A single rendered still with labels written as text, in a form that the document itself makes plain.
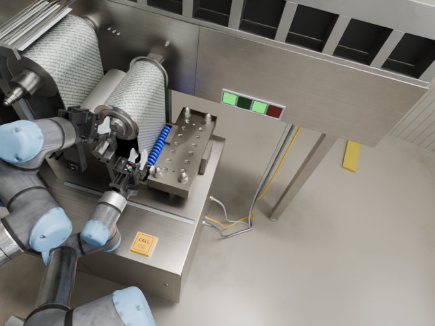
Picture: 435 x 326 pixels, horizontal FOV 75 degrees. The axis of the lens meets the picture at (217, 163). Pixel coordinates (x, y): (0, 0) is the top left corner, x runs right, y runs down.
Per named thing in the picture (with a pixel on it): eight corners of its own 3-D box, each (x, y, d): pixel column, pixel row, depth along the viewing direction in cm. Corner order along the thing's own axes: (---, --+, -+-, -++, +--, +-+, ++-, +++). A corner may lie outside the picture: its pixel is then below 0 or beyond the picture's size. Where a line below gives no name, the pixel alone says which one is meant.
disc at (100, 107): (97, 130, 95) (89, 98, 83) (98, 130, 95) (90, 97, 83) (139, 145, 95) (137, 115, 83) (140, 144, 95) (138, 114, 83)
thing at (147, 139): (142, 167, 108) (136, 136, 93) (164, 125, 122) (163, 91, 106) (142, 168, 108) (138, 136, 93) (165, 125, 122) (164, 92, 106)
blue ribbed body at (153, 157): (144, 167, 109) (144, 162, 106) (165, 128, 121) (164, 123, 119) (153, 170, 109) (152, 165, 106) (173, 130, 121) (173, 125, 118)
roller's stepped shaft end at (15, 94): (2, 107, 78) (-4, 98, 75) (17, 93, 81) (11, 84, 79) (13, 110, 78) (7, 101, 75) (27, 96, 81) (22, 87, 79)
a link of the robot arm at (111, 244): (85, 238, 96) (76, 226, 87) (119, 227, 100) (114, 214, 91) (89, 260, 93) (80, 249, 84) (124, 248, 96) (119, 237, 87)
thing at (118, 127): (127, 138, 90) (105, 133, 91) (129, 134, 91) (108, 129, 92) (121, 122, 84) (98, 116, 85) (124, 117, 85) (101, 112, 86)
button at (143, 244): (130, 251, 101) (129, 249, 99) (138, 233, 105) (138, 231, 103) (149, 257, 101) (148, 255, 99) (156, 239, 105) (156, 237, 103)
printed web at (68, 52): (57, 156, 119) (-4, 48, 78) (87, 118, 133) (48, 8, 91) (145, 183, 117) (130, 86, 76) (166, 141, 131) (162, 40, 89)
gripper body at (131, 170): (142, 161, 92) (125, 191, 85) (144, 174, 99) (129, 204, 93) (120, 154, 93) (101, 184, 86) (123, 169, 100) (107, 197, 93)
